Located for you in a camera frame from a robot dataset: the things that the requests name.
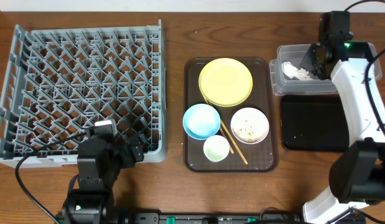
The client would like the light blue bowl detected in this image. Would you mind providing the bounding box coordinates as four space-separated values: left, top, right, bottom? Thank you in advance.
182 104 221 140

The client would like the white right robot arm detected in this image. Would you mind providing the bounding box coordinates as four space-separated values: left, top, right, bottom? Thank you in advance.
300 41 385 223

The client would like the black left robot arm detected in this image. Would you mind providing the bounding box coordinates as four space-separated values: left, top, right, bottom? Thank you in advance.
57 133 144 224

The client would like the clear plastic waste bin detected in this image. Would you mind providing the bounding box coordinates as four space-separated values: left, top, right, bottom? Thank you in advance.
269 42 383 96

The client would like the black waste tray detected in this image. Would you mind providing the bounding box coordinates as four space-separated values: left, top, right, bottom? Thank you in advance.
281 95 350 152

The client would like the grey plastic dishwasher rack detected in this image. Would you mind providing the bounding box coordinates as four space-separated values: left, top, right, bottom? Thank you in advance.
0 24 167 168

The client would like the crumpled white tissue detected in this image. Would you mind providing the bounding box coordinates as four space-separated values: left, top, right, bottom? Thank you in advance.
282 62 313 81

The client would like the small pale green cup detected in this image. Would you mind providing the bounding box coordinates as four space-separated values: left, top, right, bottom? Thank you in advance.
203 135 230 162

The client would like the wooden chopstick with pattern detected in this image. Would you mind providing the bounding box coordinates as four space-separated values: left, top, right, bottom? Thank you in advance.
220 119 248 165

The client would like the yellow plate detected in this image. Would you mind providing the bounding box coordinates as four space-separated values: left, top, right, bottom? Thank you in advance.
198 58 253 107

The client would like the dark brown serving tray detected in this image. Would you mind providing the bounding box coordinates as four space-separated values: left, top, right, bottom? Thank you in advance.
183 57 279 172

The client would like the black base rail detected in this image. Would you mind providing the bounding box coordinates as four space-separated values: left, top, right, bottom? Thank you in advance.
130 213 302 224

